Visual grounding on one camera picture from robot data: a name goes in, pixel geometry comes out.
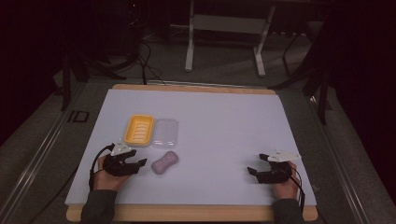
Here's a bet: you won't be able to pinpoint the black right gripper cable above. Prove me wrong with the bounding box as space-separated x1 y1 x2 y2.
289 166 306 214

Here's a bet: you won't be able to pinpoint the person's right hand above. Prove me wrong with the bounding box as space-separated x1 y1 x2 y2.
273 161 300 201

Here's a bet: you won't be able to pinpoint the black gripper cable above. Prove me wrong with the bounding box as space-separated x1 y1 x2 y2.
289 166 306 214
88 143 116 191

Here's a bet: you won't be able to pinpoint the person's left hand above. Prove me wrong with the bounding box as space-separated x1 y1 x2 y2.
92 155 132 191

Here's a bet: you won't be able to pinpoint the white desk frame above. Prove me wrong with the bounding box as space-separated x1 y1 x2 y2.
184 0 276 78

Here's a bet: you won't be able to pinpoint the white table mat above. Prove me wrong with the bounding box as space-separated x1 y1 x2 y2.
64 88 318 207

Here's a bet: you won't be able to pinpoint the pink soap bar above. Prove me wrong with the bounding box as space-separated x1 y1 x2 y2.
150 150 180 175

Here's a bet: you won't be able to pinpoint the metal floor rail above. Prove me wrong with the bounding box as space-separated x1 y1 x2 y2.
307 94 373 224
0 82 90 224

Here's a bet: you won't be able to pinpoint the wooden table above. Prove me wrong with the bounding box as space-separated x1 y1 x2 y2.
65 83 319 223

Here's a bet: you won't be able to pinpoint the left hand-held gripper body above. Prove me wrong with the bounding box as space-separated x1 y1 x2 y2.
102 139 140 177

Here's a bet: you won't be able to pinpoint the yellow soap dish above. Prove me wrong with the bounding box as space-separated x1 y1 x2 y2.
123 114 155 147

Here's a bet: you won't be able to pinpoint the black floor cables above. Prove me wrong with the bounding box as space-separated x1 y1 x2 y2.
122 36 167 87

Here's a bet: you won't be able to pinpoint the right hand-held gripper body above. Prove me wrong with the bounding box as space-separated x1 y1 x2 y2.
254 148 303 185

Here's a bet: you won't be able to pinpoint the black stand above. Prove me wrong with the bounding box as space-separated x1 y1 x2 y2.
269 59 333 126
59 46 94 112

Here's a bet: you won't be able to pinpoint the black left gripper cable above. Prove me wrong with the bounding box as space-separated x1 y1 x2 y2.
88 143 116 191

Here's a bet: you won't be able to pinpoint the clear plastic soap dish lid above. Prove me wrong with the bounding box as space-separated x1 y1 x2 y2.
151 118 179 150

